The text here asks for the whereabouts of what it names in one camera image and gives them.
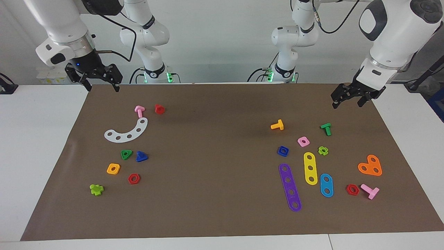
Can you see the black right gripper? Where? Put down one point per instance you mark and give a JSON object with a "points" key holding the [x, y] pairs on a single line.
{"points": [[88, 67]]}

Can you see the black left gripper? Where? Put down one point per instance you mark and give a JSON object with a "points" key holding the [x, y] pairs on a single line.
{"points": [[360, 90]]}

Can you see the blue square toy nut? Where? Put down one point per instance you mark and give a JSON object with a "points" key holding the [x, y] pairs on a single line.
{"points": [[279, 153]]}

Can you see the blue triangle toy screw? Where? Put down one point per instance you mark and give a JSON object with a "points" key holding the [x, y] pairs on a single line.
{"points": [[141, 158]]}

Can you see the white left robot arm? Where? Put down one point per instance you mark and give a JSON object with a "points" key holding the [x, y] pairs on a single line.
{"points": [[395, 31]]}

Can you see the green toy screw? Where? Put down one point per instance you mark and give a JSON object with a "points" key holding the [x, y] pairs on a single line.
{"points": [[327, 129]]}

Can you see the pink toy screw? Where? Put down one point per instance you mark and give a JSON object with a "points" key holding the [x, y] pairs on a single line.
{"points": [[139, 110], [370, 192]]}

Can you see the lime cross toy nut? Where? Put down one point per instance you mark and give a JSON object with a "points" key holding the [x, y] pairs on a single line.
{"points": [[319, 151]]}

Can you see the pink square toy nut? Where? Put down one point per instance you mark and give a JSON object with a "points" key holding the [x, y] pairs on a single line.
{"points": [[299, 143]]}

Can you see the red toy screw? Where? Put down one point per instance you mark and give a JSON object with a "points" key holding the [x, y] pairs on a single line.
{"points": [[159, 109]]}

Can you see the orange toy screw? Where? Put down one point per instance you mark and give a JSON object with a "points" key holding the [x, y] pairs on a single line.
{"points": [[279, 125]]}

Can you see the green triangle toy nut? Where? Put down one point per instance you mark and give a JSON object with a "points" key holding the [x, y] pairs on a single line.
{"points": [[122, 157]]}

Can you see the red hexagon toy nut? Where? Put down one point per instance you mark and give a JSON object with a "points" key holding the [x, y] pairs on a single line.
{"points": [[129, 180], [348, 191]]}

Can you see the orange square toy nut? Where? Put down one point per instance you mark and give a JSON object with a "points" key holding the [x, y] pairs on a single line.
{"points": [[108, 171]]}

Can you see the lime cross toy screw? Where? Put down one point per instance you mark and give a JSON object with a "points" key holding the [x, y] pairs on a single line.
{"points": [[96, 190]]}

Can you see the white curved hole strip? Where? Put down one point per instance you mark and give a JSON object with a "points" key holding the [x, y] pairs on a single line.
{"points": [[134, 133]]}

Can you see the orange three-hole corner plate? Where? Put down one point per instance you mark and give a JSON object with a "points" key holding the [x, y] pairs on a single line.
{"points": [[370, 166]]}

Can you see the yellow three-hole strip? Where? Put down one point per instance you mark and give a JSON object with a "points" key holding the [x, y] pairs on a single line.
{"points": [[309, 162]]}

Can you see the blue crate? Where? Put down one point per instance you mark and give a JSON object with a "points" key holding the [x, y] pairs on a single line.
{"points": [[437, 104]]}

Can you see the blue two-hole strip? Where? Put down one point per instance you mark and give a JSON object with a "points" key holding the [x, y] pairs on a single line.
{"points": [[326, 185]]}

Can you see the purple four-hole strip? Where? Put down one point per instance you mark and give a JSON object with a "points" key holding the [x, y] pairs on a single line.
{"points": [[290, 186]]}

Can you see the brown table mat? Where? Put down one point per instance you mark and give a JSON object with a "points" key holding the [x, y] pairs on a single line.
{"points": [[222, 156]]}

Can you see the black clamp mount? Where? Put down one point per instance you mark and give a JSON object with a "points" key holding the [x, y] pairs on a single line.
{"points": [[7, 88]]}

